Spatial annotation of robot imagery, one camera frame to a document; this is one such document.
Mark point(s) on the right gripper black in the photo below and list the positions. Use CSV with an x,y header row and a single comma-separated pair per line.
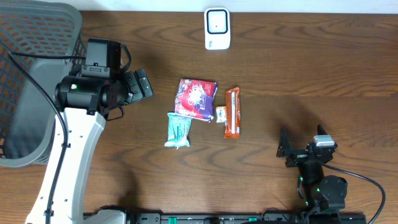
x,y
299,156

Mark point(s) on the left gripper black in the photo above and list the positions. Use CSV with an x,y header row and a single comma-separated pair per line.
x,y
131,88

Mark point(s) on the teal snack packet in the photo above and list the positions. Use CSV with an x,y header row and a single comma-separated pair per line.
x,y
178,130

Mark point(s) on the red purple snack bag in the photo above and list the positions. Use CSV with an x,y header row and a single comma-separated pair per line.
x,y
194,99

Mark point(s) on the orange brown wafer bar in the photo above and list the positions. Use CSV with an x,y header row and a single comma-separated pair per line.
x,y
233,112

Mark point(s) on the small orange snack packet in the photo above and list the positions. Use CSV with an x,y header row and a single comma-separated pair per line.
x,y
221,114

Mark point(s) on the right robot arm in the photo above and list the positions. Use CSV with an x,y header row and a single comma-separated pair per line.
x,y
324,194

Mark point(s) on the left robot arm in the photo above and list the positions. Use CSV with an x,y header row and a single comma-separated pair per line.
x,y
85,104

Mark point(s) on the white barcode scanner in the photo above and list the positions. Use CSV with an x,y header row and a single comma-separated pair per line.
x,y
217,28

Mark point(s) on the grey plastic mesh basket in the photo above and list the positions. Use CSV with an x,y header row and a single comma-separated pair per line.
x,y
43,39

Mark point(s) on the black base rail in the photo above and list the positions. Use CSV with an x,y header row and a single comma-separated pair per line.
x,y
217,218

